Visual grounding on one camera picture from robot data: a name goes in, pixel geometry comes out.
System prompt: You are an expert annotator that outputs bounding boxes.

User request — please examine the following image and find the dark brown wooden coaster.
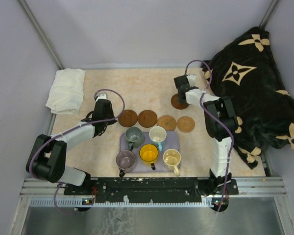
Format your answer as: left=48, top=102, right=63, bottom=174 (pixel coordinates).
left=171, top=94, right=189, bottom=110

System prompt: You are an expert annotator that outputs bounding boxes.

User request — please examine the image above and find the woven rattan coaster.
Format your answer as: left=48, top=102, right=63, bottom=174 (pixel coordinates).
left=177, top=116, right=196, bottom=133
left=157, top=115, right=177, bottom=131

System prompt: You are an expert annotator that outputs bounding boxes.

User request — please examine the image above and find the yellow mug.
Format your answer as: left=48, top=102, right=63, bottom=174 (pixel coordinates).
left=139, top=144, right=159, bottom=171

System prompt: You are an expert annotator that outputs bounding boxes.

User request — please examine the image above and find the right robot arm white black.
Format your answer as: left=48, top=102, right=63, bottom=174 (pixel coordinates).
left=173, top=74, right=238, bottom=195

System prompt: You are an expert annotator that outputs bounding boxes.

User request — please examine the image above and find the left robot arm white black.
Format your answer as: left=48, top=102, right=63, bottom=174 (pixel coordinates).
left=25, top=99, right=116, bottom=194

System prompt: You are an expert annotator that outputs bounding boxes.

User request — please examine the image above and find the white folded cloth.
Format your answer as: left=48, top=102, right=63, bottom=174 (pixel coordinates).
left=46, top=69, right=86, bottom=116

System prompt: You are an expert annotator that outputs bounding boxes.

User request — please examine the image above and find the grey green mug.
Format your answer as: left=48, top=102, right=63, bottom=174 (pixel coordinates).
left=125, top=127, right=145, bottom=151

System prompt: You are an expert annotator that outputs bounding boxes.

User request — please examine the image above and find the purple mug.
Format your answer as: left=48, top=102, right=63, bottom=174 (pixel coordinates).
left=116, top=150, right=136, bottom=178

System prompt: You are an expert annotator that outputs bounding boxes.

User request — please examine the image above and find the white light-blue mug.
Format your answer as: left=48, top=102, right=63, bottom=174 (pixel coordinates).
left=149, top=126, right=167, bottom=151

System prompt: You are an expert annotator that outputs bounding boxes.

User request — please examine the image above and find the lavender plastic tray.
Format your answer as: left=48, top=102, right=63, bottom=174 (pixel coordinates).
left=131, top=131, right=180, bottom=173

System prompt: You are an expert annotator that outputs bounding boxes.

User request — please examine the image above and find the black floral blanket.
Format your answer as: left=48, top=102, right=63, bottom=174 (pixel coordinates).
left=201, top=27, right=294, bottom=169

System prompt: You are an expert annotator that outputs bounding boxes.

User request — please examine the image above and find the cream mug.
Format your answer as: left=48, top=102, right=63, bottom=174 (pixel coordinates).
left=163, top=149, right=181, bottom=177

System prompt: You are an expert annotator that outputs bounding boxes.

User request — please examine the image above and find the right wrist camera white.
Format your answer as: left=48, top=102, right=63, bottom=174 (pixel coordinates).
left=186, top=74, right=196, bottom=87

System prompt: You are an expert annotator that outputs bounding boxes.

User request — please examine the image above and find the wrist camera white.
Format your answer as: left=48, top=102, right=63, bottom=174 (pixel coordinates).
left=186, top=74, right=196, bottom=87
left=94, top=92, right=108, bottom=101

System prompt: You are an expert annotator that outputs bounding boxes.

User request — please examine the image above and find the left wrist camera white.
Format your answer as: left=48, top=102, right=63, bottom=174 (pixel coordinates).
left=94, top=92, right=108, bottom=101

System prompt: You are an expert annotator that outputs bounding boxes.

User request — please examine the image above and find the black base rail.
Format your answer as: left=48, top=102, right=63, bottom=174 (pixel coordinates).
left=63, top=176, right=238, bottom=204

